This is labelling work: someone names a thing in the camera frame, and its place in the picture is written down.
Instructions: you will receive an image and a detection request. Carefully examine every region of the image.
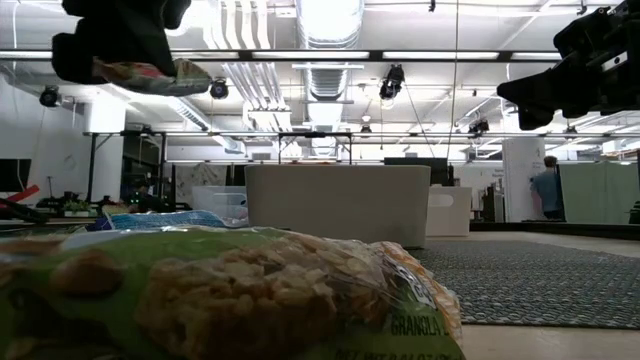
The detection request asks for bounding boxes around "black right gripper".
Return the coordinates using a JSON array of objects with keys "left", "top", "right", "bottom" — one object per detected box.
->
[{"left": 497, "top": 0, "right": 640, "bottom": 131}]

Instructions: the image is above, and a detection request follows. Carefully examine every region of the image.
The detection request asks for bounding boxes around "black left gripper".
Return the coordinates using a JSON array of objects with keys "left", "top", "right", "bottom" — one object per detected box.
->
[{"left": 51, "top": 0, "right": 192, "bottom": 85}]

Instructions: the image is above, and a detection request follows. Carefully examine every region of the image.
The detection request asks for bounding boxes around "blue granola bar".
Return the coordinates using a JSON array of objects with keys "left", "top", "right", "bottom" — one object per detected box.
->
[{"left": 87, "top": 203, "right": 236, "bottom": 231}]

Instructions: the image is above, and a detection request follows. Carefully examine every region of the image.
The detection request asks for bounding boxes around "green oat granola bar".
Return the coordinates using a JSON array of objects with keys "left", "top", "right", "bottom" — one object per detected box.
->
[{"left": 0, "top": 224, "right": 466, "bottom": 360}]

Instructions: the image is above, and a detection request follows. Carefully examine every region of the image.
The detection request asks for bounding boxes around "person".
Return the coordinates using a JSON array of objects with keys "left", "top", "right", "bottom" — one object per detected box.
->
[{"left": 529, "top": 155, "right": 565, "bottom": 221}]

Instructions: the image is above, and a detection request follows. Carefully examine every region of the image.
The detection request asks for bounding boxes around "white pillar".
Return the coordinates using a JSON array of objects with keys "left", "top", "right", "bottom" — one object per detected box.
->
[{"left": 502, "top": 137, "right": 551, "bottom": 222}]

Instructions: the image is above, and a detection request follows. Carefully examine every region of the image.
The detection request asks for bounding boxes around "black monitor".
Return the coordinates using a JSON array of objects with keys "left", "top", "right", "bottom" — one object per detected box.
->
[{"left": 383, "top": 157, "right": 450, "bottom": 187}]

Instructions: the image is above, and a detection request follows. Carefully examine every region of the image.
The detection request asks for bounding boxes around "black flat screen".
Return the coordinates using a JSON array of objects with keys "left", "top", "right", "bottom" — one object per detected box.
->
[{"left": 0, "top": 158, "right": 32, "bottom": 194}]

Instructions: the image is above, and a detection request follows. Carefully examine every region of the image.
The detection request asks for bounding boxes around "grey draped cover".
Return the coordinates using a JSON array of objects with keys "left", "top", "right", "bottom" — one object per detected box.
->
[{"left": 173, "top": 162, "right": 234, "bottom": 211}]

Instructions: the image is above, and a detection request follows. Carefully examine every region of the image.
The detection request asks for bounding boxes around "small green tray plant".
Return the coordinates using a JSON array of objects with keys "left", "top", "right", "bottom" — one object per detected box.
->
[{"left": 62, "top": 199, "right": 97, "bottom": 217}]

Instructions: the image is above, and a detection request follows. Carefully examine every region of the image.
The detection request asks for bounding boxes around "white plastic bin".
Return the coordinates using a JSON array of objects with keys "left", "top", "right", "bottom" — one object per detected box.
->
[{"left": 425, "top": 185, "right": 473, "bottom": 237}]

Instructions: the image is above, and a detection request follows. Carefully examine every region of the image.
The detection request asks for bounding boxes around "red stick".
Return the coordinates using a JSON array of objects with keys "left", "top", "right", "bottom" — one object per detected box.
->
[{"left": 0, "top": 184, "right": 40, "bottom": 204}]

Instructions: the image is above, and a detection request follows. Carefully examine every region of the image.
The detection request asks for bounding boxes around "clear plastic bin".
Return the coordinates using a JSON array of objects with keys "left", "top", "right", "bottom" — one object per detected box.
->
[{"left": 192, "top": 185, "right": 250, "bottom": 226}]

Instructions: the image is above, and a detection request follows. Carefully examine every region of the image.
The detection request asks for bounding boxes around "grey plastic bin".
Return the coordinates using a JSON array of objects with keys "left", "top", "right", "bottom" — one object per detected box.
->
[{"left": 244, "top": 163, "right": 432, "bottom": 250}]

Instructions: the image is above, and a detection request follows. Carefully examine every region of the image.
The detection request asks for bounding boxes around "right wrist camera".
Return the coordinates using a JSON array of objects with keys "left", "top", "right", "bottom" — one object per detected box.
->
[{"left": 552, "top": 3, "right": 621, "bottom": 60}]

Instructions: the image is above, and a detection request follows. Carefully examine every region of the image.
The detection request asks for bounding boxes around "white rectangular air duct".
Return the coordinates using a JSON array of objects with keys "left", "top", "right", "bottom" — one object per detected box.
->
[{"left": 129, "top": 89, "right": 246, "bottom": 154}]

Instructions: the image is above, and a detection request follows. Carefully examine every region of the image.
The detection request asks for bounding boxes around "green partition wall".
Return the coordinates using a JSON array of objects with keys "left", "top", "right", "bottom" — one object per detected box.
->
[{"left": 556, "top": 160, "right": 640, "bottom": 225}]

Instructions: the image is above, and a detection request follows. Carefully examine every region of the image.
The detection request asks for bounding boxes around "black aluminium table frame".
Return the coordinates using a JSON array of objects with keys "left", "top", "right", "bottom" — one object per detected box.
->
[{"left": 0, "top": 218, "right": 640, "bottom": 242}]

